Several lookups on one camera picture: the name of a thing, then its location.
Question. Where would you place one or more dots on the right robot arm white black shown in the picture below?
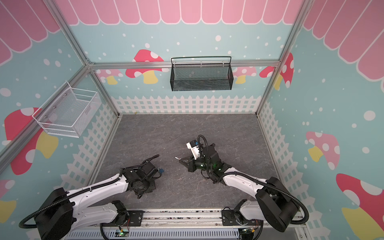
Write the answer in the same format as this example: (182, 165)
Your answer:
(273, 203)

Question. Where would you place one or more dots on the white wire wall basket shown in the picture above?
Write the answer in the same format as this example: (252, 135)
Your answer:
(68, 112)

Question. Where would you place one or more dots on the black mesh wall basket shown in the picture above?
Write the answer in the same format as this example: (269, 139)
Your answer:
(213, 73)

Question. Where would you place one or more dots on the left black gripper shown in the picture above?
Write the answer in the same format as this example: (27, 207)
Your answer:
(152, 187)

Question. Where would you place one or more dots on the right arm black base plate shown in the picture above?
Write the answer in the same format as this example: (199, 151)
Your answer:
(235, 218)

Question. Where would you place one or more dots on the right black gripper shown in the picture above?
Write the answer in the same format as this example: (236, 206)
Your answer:
(191, 163)

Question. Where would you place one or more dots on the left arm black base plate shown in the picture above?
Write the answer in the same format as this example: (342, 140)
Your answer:
(132, 219)

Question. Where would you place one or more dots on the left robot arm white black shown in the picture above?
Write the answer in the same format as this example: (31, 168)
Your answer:
(66, 211)

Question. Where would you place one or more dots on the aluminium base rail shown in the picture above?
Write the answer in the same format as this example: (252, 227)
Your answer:
(153, 218)

